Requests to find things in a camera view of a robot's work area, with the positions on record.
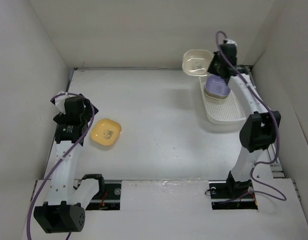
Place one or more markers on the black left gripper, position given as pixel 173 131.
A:
pixel 88 109

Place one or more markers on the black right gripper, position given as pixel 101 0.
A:
pixel 210 69

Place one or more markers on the purple panda plate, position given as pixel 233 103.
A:
pixel 216 85

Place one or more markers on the cream panda plate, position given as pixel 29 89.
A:
pixel 195 62

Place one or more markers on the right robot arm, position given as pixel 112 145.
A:
pixel 261 127

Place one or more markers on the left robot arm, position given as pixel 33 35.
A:
pixel 63 210

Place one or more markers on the white perforated plastic bin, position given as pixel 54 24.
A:
pixel 226 111

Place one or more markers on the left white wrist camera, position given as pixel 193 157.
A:
pixel 59 101

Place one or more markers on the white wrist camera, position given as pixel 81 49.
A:
pixel 230 41
pixel 59 101

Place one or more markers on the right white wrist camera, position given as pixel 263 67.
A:
pixel 230 41

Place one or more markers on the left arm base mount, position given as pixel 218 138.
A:
pixel 109 200

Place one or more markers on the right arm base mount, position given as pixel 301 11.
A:
pixel 222 199

